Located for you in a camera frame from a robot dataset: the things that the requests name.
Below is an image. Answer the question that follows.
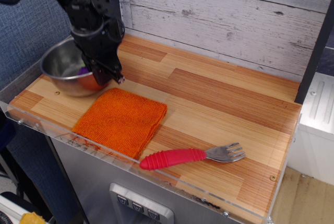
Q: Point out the silver button control panel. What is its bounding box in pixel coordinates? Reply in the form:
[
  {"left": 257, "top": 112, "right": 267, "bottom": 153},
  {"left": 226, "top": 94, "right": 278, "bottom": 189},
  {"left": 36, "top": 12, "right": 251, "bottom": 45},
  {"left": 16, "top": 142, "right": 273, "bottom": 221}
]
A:
[{"left": 109, "top": 183, "right": 174, "bottom": 223}]

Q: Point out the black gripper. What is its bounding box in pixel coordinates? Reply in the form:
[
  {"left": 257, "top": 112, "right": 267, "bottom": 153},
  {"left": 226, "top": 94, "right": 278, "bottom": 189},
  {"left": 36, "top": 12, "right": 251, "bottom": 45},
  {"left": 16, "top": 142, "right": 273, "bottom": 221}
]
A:
[{"left": 70, "top": 18, "right": 125, "bottom": 86}]

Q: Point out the stainless steel pot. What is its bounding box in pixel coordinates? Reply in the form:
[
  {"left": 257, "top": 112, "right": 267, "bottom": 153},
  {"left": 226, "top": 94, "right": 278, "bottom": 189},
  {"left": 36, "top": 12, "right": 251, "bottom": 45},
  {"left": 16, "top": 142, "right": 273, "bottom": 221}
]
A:
[{"left": 40, "top": 37, "right": 109, "bottom": 97}]

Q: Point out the stainless steel cabinet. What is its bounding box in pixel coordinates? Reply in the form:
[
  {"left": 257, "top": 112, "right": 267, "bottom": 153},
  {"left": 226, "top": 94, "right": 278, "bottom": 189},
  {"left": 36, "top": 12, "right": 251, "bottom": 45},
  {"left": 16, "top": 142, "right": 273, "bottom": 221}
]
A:
[{"left": 45, "top": 134, "right": 251, "bottom": 224}]

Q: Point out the white side unit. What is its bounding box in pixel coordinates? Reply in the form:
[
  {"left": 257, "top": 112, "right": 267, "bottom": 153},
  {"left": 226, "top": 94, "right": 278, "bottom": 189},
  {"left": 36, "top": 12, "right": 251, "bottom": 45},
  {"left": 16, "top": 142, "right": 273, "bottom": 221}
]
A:
[{"left": 287, "top": 73, "right": 333, "bottom": 185}]

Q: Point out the orange folded cloth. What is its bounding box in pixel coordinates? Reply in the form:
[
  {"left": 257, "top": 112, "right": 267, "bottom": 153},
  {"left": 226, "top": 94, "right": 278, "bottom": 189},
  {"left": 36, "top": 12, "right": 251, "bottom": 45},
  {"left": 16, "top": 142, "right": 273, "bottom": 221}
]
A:
[{"left": 72, "top": 88, "right": 168, "bottom": 159}]

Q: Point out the dark right upright post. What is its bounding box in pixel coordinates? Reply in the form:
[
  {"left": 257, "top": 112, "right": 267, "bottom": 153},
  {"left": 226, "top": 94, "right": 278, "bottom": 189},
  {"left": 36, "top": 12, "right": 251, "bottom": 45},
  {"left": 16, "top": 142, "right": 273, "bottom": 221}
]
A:
[{"left": 294, "top": 0, "right": 334, "bottom": 104}]

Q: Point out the red handled metal fork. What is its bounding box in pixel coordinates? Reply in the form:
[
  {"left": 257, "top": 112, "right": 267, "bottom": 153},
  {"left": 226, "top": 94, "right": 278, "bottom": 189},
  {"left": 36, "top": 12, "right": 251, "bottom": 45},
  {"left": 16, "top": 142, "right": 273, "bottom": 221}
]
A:
[{"left": 139, "top": 143, "right": 246, "bottom": 170}]

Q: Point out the purple toy eggplant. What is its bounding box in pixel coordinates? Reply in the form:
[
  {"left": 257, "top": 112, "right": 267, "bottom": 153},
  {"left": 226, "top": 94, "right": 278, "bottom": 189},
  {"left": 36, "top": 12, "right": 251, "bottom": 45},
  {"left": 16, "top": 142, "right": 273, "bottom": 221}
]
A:
[{"left": 77, "top": 67, "right": 92, "bottom": 76}]

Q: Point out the clear acrylic guard rail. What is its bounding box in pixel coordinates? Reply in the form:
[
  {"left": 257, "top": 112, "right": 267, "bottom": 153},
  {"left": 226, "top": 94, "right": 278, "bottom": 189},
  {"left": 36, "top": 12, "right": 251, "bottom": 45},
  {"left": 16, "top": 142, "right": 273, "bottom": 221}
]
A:
[{"left": 0, "top": 100, "right": 303, "bottom": 224}]

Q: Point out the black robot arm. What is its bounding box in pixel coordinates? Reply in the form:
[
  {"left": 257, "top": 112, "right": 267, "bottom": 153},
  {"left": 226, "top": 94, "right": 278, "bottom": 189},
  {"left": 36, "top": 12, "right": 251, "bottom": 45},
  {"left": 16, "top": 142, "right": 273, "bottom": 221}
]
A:
[{"left": 1, "top": 0, "right": 125, "bottom": 86}]

